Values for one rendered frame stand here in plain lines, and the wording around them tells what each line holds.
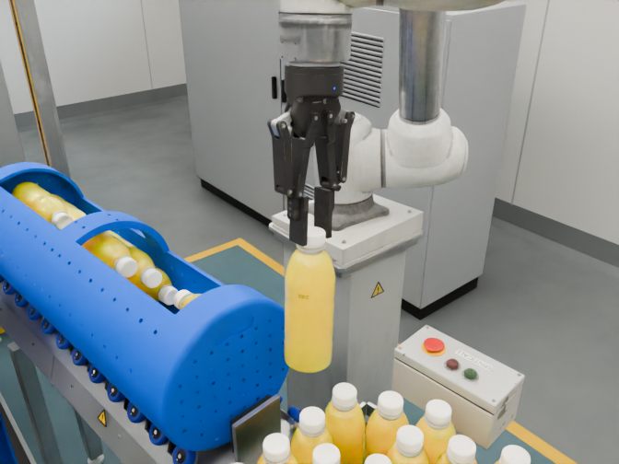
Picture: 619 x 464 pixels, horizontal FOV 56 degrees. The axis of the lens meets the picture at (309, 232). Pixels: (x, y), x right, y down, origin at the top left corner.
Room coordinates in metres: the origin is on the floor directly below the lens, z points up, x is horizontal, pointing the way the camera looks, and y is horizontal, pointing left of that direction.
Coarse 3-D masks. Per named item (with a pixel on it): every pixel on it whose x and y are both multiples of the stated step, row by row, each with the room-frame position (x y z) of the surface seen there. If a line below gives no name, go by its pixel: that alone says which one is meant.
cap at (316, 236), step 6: (312, 228) 0.73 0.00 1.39; (318, 228) 0.73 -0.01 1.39; (312, 234) 0.71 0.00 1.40; (318, 234) 0.70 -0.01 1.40; (324, 234) 0.71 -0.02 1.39; (312, 240) 0.70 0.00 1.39; (318, 240) 0.70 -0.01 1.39; (324, 240) 0.71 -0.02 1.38; (306, 246) 0.70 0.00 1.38; (312, 246) 0.70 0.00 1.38; (318, 246) 0.70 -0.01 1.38
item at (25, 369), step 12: (12, 348) 1.39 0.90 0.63; (12, 360) 1.41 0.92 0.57; (24, 360) 1.40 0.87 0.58; (24, 372) 1.39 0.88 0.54; (36, 372) 1.41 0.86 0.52; (24, 384) 1.38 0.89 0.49; (36, 384) 1.41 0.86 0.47; (24, 396) 1.40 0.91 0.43; (36, 396) 1.40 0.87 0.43; (36, 408) 1.39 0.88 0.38; (36, 420) 1.38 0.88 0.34; (48, 420) 1.41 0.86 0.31; (36, 432) 1.39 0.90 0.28; (48, 432) 1.40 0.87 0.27; (48, 444) 1.39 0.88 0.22; (48, 456) 1.39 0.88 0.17; (60, 456) 1.41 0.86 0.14
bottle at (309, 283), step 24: (288, 264) 0.70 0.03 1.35; (312, 264) 0.68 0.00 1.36; (288, 288) 0.69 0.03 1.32; (312, 288) 0.67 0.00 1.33; (288, 312) 0.68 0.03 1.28; (312, 312) 0.67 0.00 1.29; (288, 336) 0.68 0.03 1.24; (312, 336) 0.66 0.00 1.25; (288, 360) 0.67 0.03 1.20; (312, 360) 0.66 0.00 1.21
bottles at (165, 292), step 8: (160, 272) 1.11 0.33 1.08; (168, 280) 1.09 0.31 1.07; (144, 288) 1.07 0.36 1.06; (152, 288) 1.06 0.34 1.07; (160, 288) 1.06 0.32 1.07; (168, 288) 1.06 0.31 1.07; (152, 296) 1.06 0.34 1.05; (160, 296) 1.05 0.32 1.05; (168, 296) 1.05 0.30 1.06; (168, 304) 1.05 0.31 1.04
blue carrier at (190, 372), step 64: (0, 192) 1.24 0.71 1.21; (64, 192) 1.44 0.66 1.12; (0, 256) 1.11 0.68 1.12; (64, 256) 0.97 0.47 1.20; (64, 320) 0.89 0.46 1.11; (128, 320) 0.78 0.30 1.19; (192, 320) 0.74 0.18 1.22; (256, 320) 0.79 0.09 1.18; (128, 384) 0.73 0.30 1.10; (192, 384) 0.70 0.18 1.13; (256, 384) 0.79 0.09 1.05; (192, 448) 0.69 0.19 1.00
